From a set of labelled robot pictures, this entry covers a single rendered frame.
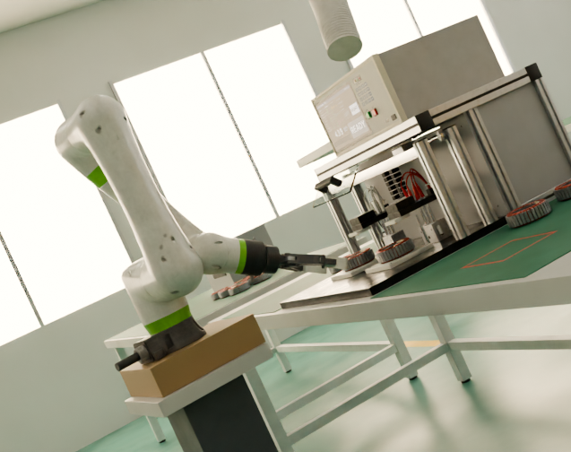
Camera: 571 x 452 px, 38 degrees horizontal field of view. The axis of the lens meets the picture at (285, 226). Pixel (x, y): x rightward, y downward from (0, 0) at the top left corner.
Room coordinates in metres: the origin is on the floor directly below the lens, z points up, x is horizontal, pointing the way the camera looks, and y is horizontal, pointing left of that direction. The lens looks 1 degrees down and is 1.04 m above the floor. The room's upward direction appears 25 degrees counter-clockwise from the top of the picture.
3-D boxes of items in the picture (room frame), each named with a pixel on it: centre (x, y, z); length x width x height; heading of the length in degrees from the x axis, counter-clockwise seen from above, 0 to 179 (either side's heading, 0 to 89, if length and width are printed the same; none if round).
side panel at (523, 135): (2.27, -0.70, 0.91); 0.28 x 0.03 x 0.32; 113
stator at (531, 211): (2.07, -0.57, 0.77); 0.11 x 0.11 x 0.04
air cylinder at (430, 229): (2.36, -0.39, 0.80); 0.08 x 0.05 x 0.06; 23
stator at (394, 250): (2.31, -0.25, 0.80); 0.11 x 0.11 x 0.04
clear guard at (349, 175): (2.24, -0.29, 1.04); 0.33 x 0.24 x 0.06; 113
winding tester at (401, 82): (2.53, -0.51, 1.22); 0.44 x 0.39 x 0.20; 23
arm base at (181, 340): (2.11, 0.42, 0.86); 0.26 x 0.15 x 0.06; 125
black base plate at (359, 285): (2.42, -0.22, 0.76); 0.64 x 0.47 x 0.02; 23
